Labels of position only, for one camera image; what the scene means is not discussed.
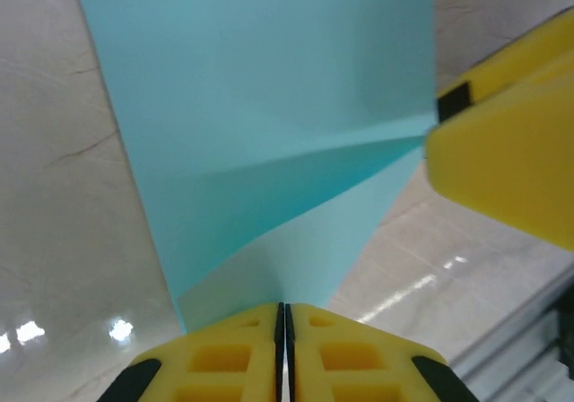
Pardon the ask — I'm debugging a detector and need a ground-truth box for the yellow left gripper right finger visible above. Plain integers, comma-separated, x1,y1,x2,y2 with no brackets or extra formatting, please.
284,301,481,402

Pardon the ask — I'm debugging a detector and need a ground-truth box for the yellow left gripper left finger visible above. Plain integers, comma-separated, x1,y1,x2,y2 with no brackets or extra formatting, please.
96,301,285,402

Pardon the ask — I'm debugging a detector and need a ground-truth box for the light blue paper sheet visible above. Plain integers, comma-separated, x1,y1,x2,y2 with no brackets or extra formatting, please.
70,0,439,336

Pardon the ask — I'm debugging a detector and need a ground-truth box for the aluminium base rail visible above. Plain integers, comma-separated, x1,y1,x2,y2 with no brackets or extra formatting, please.
448,262,574,402

